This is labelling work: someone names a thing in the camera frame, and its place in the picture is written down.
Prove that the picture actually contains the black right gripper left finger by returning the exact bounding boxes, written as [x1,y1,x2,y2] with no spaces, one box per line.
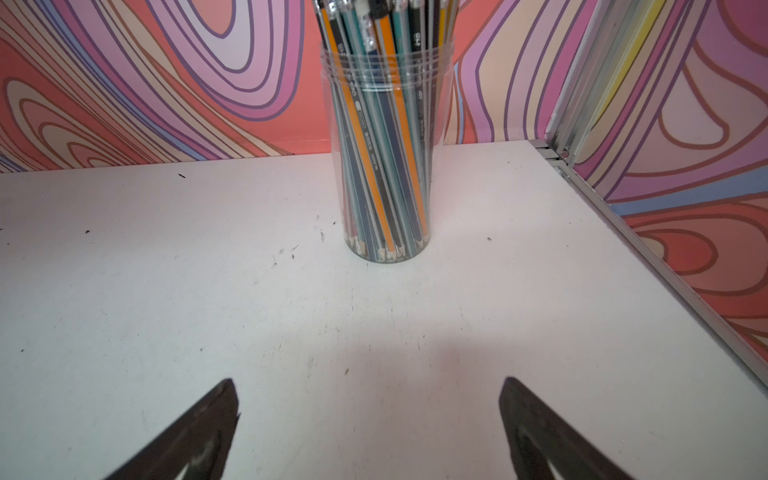
[108,378,239,479]

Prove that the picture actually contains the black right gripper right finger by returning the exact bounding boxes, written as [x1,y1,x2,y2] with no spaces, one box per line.
[499,377,630,479]

